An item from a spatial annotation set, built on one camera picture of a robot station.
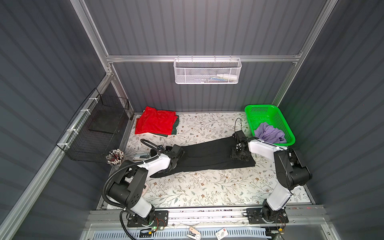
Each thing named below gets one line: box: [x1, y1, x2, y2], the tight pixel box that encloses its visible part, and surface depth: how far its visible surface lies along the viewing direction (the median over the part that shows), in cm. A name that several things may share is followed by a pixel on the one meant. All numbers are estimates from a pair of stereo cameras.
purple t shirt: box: [254, 122, 287, 144], surface depth 101 cm
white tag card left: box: [186, 226, 201, 240], surface depth 69 cm
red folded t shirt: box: [134, 106, 178, 135], surface depth 110 cm
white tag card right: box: [215, 227, 229, 240], surface depth 70 cm
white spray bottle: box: [216, 74, 238, 82], surface depth 93 cm
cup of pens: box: [105, 148, 125, 167], surface depth 80 cm
